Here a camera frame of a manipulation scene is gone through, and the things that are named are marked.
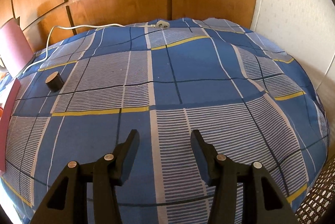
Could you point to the dark cut fruit piece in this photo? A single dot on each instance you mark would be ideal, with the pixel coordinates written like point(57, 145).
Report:
point(55, 82)

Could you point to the pink electric kettle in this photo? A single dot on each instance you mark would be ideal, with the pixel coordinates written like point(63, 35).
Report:
point(13, 46)

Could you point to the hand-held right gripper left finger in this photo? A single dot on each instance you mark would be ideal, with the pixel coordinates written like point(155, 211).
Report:
point(129, 158)

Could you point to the brown perforated panel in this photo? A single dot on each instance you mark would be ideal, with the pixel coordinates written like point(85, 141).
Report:
point(316, 200)

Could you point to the white power plug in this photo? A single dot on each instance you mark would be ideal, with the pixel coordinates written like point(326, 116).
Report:
point(162, 25)

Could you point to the wooden panelled wardrobe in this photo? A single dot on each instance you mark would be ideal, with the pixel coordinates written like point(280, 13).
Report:
point(117, 4)

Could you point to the pink-rimmed white cardboard box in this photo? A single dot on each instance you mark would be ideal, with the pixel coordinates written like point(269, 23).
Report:
point(6, 129)

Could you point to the blue plaid tablecloth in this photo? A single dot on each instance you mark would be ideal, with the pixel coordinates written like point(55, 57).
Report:
point(196, 69)

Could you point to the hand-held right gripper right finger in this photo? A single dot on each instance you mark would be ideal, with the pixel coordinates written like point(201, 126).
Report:
point(201, 161)

